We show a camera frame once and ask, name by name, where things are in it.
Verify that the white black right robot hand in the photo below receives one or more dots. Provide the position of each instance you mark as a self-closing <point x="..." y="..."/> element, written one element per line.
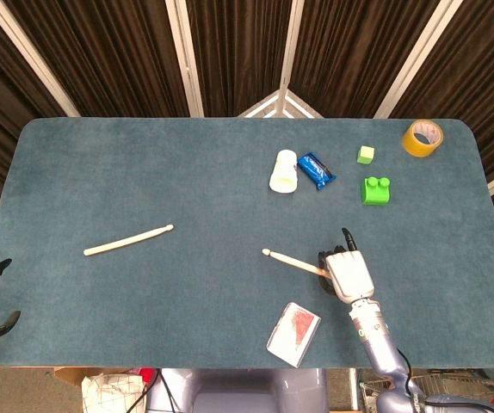
<point x="352" y="275"/>

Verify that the pale wooden drumstick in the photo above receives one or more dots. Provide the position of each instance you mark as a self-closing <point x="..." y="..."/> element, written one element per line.
<point x="126" y="241"/>
<point x="290" y="259"/>

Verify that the lavender right robot arm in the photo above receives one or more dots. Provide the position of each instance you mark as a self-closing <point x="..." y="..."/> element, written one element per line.
<point x="374" y="335"/>

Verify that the green two-stud building brick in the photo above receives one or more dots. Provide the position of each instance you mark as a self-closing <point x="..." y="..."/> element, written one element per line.
<point x="376" y="193"/>

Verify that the clear box with red filling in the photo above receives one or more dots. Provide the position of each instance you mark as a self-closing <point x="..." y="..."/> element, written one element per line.
<point x="294" y="335"/>

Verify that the brown cardboard box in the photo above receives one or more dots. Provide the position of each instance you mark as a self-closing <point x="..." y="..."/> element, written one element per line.
<point x="72" y="374"/>

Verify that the blue snack packet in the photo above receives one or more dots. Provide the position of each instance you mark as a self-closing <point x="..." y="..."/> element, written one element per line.
<point x="316" y="170"/>

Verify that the small green cube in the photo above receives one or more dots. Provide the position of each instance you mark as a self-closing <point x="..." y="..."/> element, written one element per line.
<point x="366" y="155"/>

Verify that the white paper cup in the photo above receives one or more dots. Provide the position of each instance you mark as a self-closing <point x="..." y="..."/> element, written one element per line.
<point x="283" y="172"/>

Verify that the yellow packing tape roll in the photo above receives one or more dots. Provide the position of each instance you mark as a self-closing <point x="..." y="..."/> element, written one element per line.
<point x="408" y="146"/>

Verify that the white checked cloth bag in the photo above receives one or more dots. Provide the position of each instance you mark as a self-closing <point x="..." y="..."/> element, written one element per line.
<point x="109" y="393"/>

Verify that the lavender robot torso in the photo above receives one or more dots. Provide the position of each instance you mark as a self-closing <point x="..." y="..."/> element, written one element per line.
<point x="238" y="391"/>

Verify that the small red object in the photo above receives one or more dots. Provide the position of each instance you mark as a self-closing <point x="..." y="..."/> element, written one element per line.
<point x="146" y="373"/>

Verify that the blue felt table mat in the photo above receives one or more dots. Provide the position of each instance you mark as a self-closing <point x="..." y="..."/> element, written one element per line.
<point x="187" y="172"/>

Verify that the dark brown pleated curtain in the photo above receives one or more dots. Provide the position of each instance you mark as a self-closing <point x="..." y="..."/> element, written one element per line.
<point x="122" y="56"/>

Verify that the white angled frame base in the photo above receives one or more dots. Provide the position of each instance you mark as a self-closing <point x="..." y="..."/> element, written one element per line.
<point x="257" y="105"/>

